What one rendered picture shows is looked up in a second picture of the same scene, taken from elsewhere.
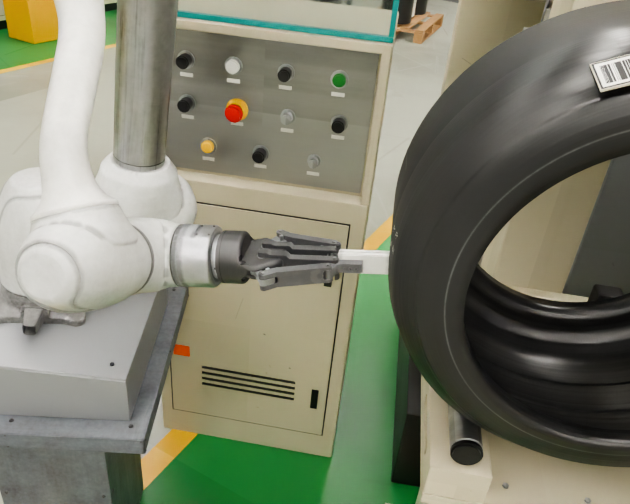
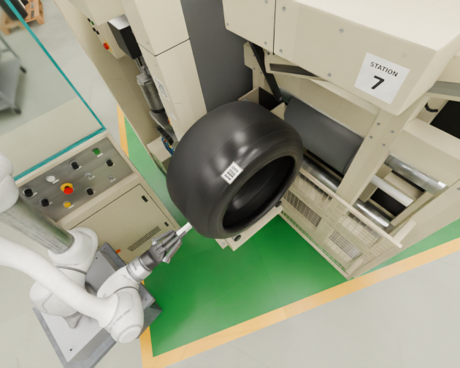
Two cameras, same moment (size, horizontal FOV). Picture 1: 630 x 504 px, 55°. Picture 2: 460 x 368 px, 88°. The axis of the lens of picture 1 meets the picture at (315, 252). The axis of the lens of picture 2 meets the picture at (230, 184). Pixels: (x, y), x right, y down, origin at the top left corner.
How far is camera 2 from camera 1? 53 cm
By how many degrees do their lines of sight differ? 35
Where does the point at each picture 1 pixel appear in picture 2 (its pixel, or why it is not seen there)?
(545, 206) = not seen: hidden behind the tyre
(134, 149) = (62, 246)
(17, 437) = not seen: hidden behind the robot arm
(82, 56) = (51, 274)
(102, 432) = not seen: hidden behind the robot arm
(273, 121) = (84, 179)
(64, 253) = (130, 328)
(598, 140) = (234, 189)
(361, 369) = (164, 195)
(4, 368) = (98, 331)
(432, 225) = (206, 225)
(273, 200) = (109, 198)
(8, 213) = (47, 307)
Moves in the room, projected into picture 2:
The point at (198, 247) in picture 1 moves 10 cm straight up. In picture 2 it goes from (141, 271) to (129, 264)
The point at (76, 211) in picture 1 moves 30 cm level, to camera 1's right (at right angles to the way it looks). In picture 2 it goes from (115, 314) to (187, 247)
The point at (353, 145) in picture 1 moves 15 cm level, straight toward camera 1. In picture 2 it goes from (119, 163) to (131, 178)
